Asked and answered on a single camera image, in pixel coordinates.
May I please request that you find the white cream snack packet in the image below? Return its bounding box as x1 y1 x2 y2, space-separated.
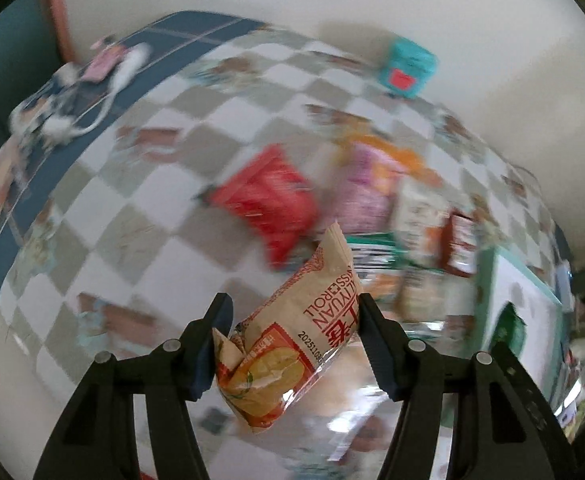
390 177 450 268

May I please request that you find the dark green snack packet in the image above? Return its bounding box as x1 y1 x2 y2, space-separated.
490 302 527 358

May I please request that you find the pink small gadget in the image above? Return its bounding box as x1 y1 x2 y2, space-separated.
81 36 126 84

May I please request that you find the beige Swiss roll snack packet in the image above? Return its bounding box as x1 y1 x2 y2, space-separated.
212 222 362 432

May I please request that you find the green white cracker packet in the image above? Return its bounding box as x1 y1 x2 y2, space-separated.
346 232 407 280

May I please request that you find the teal monster toy box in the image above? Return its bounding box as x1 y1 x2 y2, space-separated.
378 37 438 99

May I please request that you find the checkered tablecloth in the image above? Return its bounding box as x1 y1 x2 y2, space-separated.
0 12 555 402

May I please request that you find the clear green-edged biscuit packet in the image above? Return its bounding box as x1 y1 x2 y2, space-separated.
369 266 445 324

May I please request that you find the red Rose Kiss snack bag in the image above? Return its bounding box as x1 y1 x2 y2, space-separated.
206 144 319 269

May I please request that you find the orange jelly snack packet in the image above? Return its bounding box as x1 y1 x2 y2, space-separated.
335 128 443 188

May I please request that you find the white charging cable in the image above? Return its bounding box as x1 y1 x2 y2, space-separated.
40 41 153 141

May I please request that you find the pink snack packet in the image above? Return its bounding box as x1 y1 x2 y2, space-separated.
321 143 406 234

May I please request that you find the teal rimmed white tray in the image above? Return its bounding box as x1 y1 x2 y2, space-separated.
466 247 567 404

